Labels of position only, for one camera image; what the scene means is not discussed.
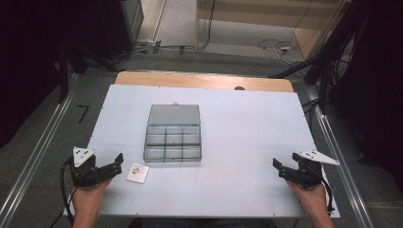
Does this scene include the person's right hand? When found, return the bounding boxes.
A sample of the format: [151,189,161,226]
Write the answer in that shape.
[285,180,328,213]

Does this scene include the wooden shelf unit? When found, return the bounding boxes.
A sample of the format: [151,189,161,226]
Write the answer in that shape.
[194,0,354,61]

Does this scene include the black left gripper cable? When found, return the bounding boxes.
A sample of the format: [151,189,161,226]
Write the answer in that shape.
[59,157,77,226]

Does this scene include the person's left hand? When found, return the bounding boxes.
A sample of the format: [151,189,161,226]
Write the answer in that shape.
[69,178,113,213]

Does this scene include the black floor cable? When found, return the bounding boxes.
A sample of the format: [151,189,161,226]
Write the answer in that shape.
[112,0,218,63]

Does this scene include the white board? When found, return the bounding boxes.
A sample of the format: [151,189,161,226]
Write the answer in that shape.
[62,84,342,220]

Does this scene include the dark grey cabinet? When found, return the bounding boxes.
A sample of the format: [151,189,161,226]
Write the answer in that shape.
[119,0,145,44]

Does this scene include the clear plastic compartment box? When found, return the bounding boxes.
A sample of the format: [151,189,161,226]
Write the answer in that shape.
[143,104,203,164]

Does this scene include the black tripod stand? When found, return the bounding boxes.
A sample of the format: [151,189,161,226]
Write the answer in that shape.
[268,0,374,115]

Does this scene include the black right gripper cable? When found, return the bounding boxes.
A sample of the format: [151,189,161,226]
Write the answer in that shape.
[318,173,336,215]

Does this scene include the grey power strip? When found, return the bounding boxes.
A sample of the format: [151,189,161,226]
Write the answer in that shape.
[134,38,163,55]

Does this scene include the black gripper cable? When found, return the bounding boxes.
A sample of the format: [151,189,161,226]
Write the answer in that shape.
[59,157,77,226]
[318,173,336,215]

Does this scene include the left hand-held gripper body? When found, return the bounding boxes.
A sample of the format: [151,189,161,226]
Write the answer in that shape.
[69,146,103,189]

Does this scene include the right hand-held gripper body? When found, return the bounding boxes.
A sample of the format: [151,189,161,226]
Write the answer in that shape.
[291,149,340,190]

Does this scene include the aluminium rail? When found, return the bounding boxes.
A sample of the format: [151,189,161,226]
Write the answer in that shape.
[0,73,80,228]
[312,103,376,228]

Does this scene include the person's dark clothing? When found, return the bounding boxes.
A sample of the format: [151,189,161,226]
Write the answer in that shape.
[127,217,278,228]

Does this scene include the wooden table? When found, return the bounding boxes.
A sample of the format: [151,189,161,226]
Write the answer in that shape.
[114,70,296,94]

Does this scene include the small white card with trinkets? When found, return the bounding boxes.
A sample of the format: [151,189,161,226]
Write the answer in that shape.
[125,161,151,185]

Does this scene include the white floor cable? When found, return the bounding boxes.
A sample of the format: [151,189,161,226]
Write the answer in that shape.
[257,0,315,67]

